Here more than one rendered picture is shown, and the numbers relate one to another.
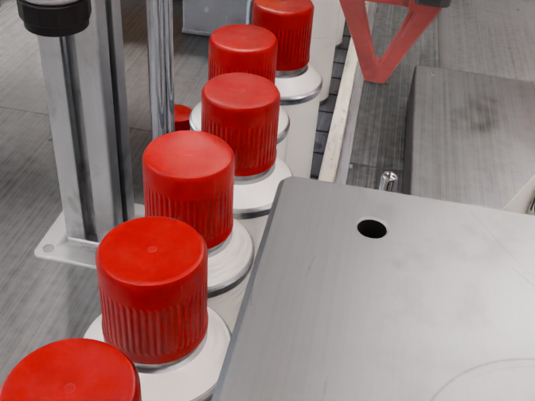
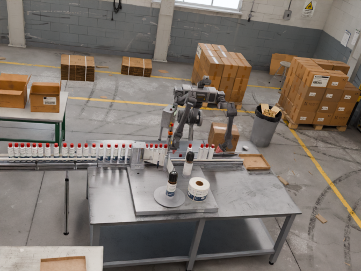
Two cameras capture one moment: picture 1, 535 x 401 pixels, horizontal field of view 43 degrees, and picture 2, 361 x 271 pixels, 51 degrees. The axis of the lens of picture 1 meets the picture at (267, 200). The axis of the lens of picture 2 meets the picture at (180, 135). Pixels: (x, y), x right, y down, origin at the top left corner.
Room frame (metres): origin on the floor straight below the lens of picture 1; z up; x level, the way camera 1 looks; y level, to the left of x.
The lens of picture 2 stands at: (-1.10, -3.10, 3.29)
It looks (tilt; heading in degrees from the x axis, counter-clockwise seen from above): 31 degrees down; 63
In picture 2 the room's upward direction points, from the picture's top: 11 degrees clockwise
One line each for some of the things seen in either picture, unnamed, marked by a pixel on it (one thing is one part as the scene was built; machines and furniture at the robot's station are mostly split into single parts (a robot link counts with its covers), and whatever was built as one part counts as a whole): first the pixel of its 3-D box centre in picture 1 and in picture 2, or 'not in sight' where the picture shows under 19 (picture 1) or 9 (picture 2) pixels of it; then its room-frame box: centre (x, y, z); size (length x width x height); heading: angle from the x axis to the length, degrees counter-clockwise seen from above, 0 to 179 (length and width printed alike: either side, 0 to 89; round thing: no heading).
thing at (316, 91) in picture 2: not in sight; (318, 94); (4.31, 1.99, 0.57); 1.20 x 0.85 x 1.14; 169
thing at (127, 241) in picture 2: not in sight; (181, 203); (0.57, -0.22, 0.40); 2.04 x 1.25 x 0.81; 172
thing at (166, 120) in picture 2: not in sight; (168, 116); (0.37, 0.09, 1.38); 0.17 x 0.10 x 0.19; 47
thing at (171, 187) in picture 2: not in sight; (171, 184); (0.21, -0.58, 1.04); 0.09 x 0.09 x 0.29
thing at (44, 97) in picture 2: not in sight; (45, 93); (-0.73, 1.48, 0.97); 0.51 x 0.39 x 0.37; 82
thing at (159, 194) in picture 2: not in sight; (169, 196); (0.21, -0.58, 0.89); 0.31 x 0.31 x 0.01
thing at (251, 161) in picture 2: not in sight; (254, 161); (1.45, -0.15, 0.85); 0.30 x 0.26 x 0.04; 172
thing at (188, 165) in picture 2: not in sight; (188, 164); (0.50, -0.30, 1.03); 0.09 x 0.09 x 0.30
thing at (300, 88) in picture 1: (271, 160); (164, 152); (0.35, 0.00, 0.98); 0.05 x 0.05 x 0.20
